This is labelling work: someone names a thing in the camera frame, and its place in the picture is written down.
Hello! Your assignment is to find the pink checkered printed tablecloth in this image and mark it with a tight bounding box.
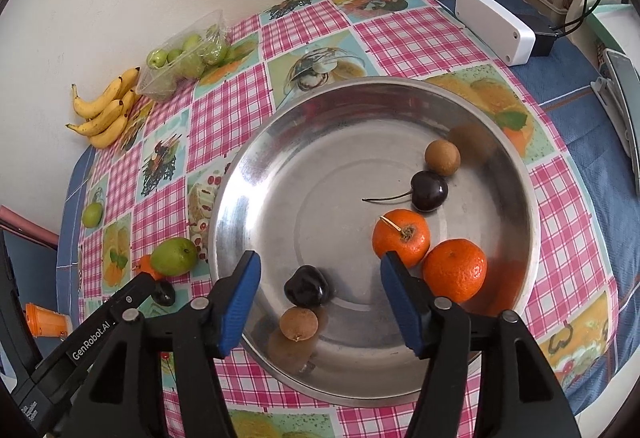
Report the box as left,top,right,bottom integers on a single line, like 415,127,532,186
75,0,621,438

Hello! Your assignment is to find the dark blue panel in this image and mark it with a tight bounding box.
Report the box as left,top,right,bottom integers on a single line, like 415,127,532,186
0,228,58,313

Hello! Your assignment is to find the dark plum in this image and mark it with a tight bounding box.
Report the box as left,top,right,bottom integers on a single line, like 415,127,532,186
284,265,331,307
151,280,177,307

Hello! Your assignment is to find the round green apple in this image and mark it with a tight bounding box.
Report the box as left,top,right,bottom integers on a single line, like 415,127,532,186
81,203,104,229

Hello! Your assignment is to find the smartphone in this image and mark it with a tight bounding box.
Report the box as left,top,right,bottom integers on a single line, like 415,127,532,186
602,48,640,196

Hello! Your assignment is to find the orange tangerine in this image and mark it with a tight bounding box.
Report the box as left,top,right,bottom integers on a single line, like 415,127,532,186
132,254,163,281
422,239,488,303

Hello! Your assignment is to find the bunch of yellow bananas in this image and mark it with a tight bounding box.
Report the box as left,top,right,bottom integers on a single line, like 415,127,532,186
65,66,143,149

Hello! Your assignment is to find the white rectangular plastic box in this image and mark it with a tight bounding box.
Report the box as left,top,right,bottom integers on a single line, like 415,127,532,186
454,0,537,67

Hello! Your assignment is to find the tangerine with stem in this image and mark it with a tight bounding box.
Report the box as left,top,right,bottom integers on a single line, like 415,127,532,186
372,209,432,269

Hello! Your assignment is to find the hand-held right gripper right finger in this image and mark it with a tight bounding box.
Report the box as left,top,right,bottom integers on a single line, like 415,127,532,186
380,251,583,438

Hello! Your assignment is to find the orange plastic cup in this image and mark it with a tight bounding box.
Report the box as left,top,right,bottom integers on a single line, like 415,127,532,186
25,302,69,339

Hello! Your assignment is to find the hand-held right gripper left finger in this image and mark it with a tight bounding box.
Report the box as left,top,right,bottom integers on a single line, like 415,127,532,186
64,250,262,438

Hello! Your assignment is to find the pile of small green jujubes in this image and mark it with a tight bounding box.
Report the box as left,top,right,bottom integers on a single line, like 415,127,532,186
146,34,228,81

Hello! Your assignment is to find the brown longan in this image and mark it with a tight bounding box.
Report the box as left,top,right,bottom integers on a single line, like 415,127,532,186
425,140,461,177
279,307,320,342

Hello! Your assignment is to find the pink chair back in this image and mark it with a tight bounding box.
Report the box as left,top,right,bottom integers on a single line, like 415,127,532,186
0,204,60,249

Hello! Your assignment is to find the black power adapter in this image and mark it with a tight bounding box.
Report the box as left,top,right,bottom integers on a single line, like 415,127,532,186
530,15,563,57

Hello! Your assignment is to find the dark cherry with long stem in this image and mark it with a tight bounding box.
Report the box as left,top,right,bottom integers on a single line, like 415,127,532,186
362,170,450,213

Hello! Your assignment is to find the white phone clamp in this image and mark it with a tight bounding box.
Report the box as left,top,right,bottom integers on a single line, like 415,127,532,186
590,78,640,159

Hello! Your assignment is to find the large steel bowl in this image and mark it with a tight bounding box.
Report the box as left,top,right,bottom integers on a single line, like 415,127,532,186
207,76,542,408

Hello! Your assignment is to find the blue tablecloth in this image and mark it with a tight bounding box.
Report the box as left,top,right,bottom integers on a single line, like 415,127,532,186
55,0,640,419

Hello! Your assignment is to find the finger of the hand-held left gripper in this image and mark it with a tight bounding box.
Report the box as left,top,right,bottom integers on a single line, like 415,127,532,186
107,270,173,319

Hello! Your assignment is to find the elongated green fruit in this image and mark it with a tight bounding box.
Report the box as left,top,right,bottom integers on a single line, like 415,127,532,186
150,238,199,277

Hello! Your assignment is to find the clear plastic fruit tray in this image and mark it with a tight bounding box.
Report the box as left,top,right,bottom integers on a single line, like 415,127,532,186
135,10,233,102

